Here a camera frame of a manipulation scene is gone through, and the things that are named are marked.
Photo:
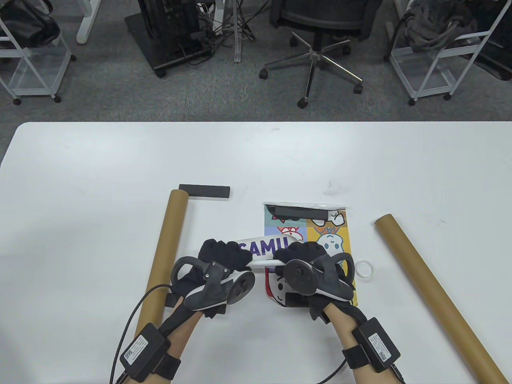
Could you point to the person's left hand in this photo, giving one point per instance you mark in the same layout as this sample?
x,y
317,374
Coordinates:
x,y
224,252

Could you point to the person's right hand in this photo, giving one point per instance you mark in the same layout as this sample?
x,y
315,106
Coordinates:
x,y
304,250

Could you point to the grey handheld controller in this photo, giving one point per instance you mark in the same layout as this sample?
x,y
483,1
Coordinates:
x,y
298,276
240,286

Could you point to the white poster purple lettering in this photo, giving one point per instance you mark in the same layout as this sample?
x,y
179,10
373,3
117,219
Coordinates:
x,y
264,246

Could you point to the colourful cartoon poster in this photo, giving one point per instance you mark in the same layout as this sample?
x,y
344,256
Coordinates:
x,y
348,236

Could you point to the brown cardboard mailing tube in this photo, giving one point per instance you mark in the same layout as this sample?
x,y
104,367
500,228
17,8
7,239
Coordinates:
x,y
440,304
168,240

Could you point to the white plastic tube cap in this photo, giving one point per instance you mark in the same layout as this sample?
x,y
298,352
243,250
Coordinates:
x,y
364,270

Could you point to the person's left forearm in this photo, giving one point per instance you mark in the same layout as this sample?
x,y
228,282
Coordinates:
x,y
184,332

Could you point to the black wrist sensor box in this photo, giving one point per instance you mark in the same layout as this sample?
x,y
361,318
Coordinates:
x,y
142,352
376,346

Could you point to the black rolling equipment cart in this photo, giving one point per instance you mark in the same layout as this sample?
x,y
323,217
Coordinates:
x,y
168,28

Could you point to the black office chair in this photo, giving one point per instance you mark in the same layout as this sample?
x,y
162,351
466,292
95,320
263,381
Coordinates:
x,y
320,16

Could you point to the white desk leg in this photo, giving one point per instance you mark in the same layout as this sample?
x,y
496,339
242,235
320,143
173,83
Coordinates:
x,y
84,32

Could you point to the grey bag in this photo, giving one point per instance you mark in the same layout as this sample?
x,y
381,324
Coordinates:
x,y
436,24

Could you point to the black equipment base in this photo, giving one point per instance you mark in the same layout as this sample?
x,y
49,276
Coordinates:
x,y
498,48

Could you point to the black bag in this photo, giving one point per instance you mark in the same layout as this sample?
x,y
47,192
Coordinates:
x,y
28,24

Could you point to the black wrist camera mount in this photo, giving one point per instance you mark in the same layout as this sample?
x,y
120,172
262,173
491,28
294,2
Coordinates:
x,y
320,316

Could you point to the clear acrylic post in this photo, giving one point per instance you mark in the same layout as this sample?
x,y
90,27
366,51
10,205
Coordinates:
x,y
238,48

